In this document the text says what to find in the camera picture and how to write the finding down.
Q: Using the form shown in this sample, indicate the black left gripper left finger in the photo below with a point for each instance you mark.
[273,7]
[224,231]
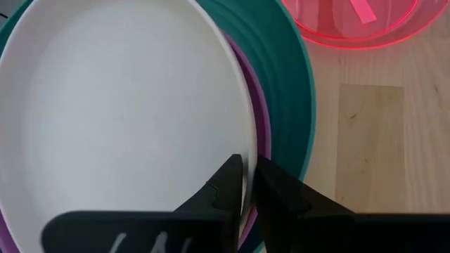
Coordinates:
[197,228]

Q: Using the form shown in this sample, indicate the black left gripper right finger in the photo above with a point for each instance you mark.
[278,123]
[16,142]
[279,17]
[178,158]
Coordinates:
[316,228]

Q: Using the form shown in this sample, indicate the purple plastic plate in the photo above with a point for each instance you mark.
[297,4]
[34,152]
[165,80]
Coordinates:
[262,116]

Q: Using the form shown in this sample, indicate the white plastic plate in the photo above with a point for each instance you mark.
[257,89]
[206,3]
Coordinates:
[123,105]

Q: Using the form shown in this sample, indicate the teal plastic plate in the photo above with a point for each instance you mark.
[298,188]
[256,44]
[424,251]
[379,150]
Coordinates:
[284,88]

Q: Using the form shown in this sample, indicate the pink translucent plastic plate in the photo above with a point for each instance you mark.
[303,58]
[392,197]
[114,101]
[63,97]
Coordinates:
[334,21]

